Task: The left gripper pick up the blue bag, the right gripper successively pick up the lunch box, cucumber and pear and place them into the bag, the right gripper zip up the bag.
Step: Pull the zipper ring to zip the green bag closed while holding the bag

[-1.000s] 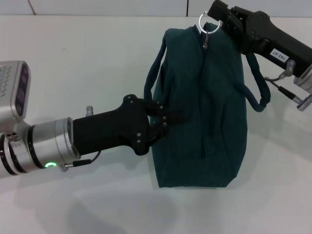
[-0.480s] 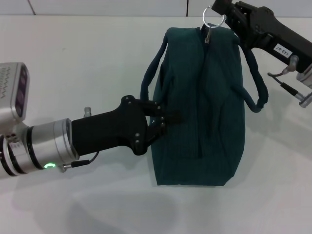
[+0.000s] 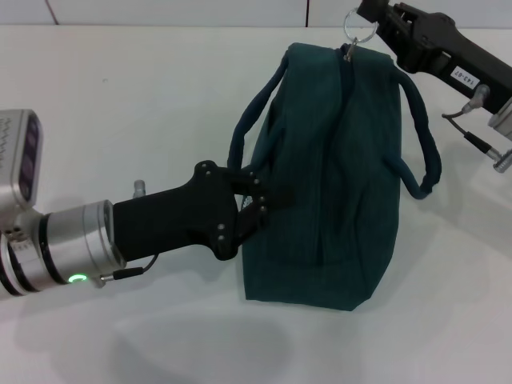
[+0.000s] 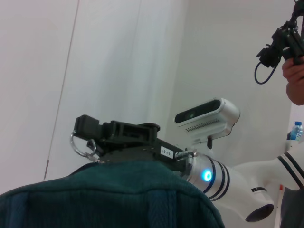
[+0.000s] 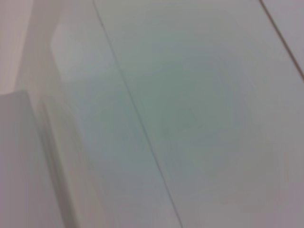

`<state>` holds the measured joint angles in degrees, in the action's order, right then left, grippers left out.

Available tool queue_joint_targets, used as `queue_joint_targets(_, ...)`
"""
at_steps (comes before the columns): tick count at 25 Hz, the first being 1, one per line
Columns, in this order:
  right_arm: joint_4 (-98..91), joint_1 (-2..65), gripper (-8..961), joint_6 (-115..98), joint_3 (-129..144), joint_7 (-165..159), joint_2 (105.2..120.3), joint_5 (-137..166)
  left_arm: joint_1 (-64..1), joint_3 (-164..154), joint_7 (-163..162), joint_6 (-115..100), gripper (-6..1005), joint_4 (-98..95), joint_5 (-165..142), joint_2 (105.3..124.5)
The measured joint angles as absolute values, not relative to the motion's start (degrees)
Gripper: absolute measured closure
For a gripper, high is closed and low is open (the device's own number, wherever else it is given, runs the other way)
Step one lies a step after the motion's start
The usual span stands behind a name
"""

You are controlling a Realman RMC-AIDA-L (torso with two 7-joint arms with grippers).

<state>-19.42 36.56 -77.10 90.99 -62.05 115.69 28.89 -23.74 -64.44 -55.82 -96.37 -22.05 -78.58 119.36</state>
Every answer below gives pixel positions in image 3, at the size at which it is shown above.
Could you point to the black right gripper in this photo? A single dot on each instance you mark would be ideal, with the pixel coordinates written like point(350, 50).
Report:
point(440, 48)

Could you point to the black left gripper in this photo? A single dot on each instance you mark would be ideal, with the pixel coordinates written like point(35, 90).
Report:
point(180, 224)

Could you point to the dark teal lunch bag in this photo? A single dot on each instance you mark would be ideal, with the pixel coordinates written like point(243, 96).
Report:
point(340, 200)

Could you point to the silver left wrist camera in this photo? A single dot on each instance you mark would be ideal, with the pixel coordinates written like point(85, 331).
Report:
point(20, 160)

